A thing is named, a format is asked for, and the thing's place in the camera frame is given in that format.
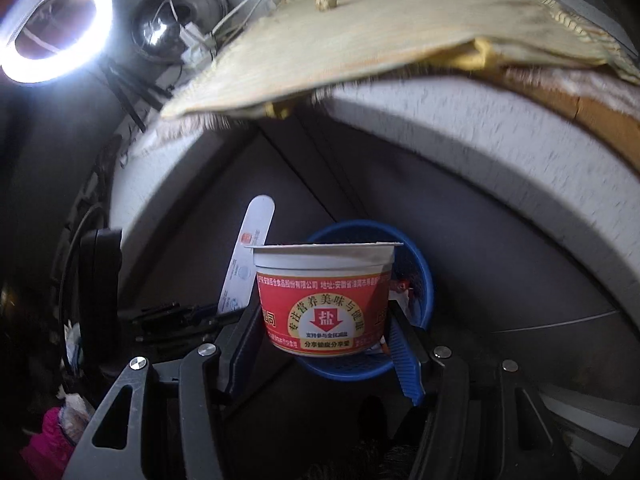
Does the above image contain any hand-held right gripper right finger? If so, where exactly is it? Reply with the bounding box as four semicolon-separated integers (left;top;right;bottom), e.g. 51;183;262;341
387;300;573;480

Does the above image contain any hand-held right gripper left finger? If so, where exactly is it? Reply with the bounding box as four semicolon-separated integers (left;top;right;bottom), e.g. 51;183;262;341
62;304;272;480

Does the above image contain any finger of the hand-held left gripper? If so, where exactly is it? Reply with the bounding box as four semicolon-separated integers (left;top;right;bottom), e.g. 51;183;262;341
122;301;201;322
135;310;242;345

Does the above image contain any blue plastic basket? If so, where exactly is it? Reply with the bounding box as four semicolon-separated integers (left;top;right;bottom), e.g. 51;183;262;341
300;219;435;380

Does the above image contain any red white paper cup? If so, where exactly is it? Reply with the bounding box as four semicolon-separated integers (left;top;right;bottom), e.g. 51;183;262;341
250;241;405;357

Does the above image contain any pink cloth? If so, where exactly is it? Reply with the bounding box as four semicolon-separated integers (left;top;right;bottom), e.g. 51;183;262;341
20;407;76;480

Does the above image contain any black light stand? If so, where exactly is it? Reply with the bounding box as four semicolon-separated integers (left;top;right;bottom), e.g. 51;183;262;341
97;55;173;133

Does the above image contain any steel pot lid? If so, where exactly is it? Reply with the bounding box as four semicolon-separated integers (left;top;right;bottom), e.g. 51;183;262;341
131;0;228;63

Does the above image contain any white power plug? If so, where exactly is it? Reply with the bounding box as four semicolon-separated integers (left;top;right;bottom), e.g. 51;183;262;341
177;22;218;63

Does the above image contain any yellow striped cloth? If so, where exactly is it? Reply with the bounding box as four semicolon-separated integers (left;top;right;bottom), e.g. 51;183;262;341
160;0;640;121

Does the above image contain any white ring light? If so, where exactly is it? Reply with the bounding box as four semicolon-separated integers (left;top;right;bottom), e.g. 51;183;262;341
0;0;115;85

